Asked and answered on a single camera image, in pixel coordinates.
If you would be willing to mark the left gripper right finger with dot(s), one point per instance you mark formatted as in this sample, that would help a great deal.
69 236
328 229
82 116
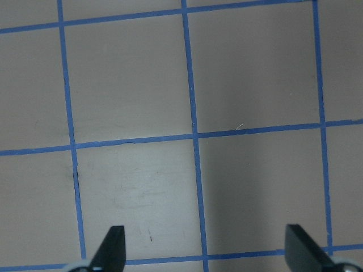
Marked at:
302 253

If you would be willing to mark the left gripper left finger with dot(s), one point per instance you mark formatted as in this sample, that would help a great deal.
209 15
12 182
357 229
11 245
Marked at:
111 255

